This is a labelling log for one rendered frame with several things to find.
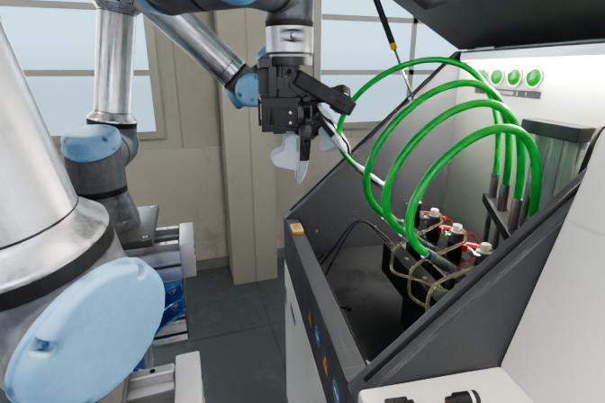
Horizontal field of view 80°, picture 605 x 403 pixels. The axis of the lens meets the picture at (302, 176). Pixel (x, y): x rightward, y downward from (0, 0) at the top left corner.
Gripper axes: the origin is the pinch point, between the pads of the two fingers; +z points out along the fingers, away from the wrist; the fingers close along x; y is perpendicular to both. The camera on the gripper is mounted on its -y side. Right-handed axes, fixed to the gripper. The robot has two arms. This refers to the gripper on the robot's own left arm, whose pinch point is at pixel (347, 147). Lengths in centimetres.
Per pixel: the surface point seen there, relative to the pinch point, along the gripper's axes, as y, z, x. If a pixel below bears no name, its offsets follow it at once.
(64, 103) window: 127, -136, -46
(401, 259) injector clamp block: 4.5, 29.1, 3.8
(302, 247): 24.7, 13.7, 2.5
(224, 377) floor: 124, 38, -49
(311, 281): 20.7, 21.5, 15.3
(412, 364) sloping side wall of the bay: 3, 38, 37
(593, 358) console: -16, 46, 37
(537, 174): -26.5, 27.4, 19.3
